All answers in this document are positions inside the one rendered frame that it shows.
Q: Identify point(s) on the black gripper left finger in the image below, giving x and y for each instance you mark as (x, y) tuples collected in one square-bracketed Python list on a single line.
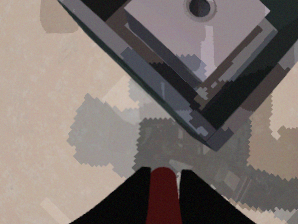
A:
[(127, 204)]

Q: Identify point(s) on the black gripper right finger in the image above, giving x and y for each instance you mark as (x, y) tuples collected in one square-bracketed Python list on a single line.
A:
[(200, 204)]

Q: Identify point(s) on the dark red peg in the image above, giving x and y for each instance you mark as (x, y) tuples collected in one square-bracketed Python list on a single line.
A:
[(164, 203)]

